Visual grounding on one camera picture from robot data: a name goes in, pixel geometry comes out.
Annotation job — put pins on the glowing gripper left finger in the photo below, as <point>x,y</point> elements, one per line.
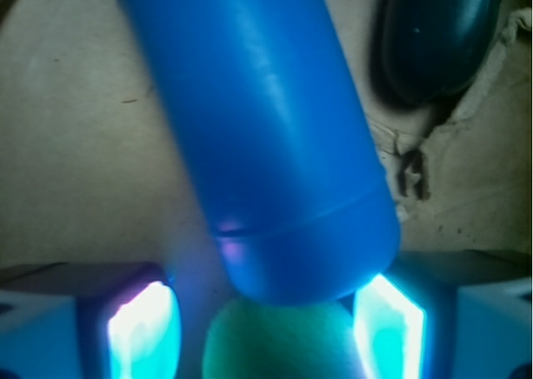
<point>89,320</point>

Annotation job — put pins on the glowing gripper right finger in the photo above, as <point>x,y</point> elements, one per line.
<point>447,315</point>

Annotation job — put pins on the green plush animal toy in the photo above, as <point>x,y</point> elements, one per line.
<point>250,340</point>

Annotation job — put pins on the dark green oval case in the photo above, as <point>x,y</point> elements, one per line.
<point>430,49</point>

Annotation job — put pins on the blue plastic bottle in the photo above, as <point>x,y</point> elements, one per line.
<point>268,122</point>

